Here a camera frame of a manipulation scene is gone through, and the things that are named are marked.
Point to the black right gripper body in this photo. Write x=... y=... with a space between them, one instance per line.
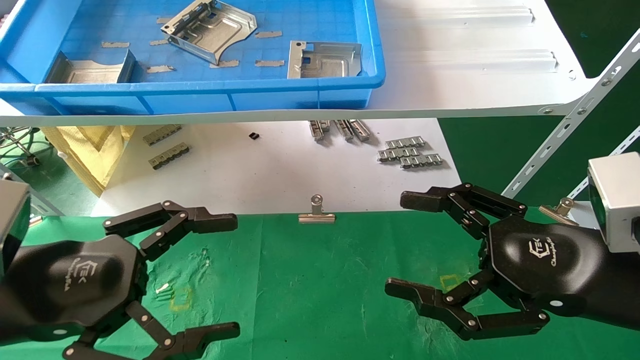
x=545 y=260

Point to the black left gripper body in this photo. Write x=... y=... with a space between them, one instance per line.
x=70 y=280

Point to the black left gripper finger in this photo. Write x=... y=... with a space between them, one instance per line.
x=200 y=220
x=200 y=337

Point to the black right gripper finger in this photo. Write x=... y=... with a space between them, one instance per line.
x=450 y=310
x=425 y=200

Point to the stamped metal bracket part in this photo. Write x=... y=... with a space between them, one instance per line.
x=220 y=30
x=330 y=65
x=90 y=72

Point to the silver notched metal strip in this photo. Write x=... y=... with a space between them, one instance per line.
x=421 y=161
x=398 y=154
x=405 y=142

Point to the grey terminal strip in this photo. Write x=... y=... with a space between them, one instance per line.
x=162 y=135
x=170 y=156

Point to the white paper sheet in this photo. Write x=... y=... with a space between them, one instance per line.
x=260 y=170

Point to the small black clip part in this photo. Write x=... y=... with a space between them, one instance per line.
x=254 y=135

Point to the blue plastic bin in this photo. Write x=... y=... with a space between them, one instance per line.
x=200 y=97

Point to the white metal shelf board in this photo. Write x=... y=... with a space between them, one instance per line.
x=475 y=85

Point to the green table cloth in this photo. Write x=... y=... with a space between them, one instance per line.
x=320 y=300

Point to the yellow woven bag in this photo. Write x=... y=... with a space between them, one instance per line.
x=90 y=150

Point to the grey tape piece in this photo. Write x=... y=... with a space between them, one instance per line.
x=268 y=34
x=159 y=42
x=230 y=63
x=115 y=44
x=269 y=63
x=163 y=20
x=160 y=69

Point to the perforated steel shelf rail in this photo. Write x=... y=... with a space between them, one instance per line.
x=585 y=107
x=45 y=206
x=627 y=145

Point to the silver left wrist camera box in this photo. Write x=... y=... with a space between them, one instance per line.
x=12 y=210

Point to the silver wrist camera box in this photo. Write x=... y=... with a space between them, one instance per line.
x=12 y=210
x=617 y=200

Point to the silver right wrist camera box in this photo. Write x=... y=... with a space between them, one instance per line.
x=617 y=200

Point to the silver metal rail piece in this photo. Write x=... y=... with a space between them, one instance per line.
x=360 y=130
x=317 y=130
x=344 y=130

